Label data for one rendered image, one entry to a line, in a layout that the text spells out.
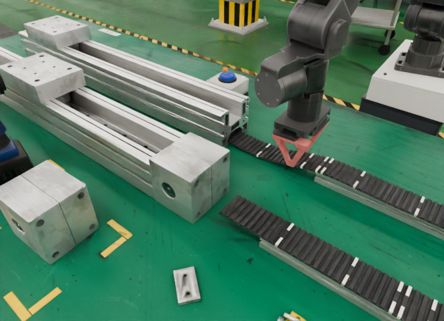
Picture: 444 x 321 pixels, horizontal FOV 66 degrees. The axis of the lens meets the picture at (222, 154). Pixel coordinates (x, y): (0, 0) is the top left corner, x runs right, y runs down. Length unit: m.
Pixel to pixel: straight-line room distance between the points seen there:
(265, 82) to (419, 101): 0.52
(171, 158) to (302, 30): 0.28
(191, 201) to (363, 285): 0.26
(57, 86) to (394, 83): 0.78
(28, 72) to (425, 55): 0.91
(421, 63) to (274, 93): 0.55
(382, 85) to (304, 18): 0.46
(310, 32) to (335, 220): 0.30
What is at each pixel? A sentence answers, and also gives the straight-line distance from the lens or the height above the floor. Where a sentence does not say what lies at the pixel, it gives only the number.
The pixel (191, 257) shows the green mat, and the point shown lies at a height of 0.78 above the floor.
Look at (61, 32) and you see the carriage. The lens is 1.09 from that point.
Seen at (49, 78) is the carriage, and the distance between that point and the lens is 0.81.
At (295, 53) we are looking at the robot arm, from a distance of 0.54.
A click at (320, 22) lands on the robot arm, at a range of 0.53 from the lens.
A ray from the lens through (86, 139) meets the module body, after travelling 0.71.
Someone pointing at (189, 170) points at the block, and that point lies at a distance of 0.53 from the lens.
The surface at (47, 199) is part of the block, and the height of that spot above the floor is 0.87.
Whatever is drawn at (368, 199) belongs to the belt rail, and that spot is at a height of 0.79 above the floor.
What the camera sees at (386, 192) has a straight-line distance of 0.64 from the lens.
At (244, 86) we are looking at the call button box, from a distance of 0.88.
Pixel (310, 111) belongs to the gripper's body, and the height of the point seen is 0.92.
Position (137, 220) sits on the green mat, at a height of 0.78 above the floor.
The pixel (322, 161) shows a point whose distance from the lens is 0.67.
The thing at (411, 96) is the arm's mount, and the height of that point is 0.82.
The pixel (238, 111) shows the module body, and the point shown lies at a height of 0.84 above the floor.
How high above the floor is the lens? 1.22
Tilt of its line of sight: 38 degrees down
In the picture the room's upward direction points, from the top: straight up
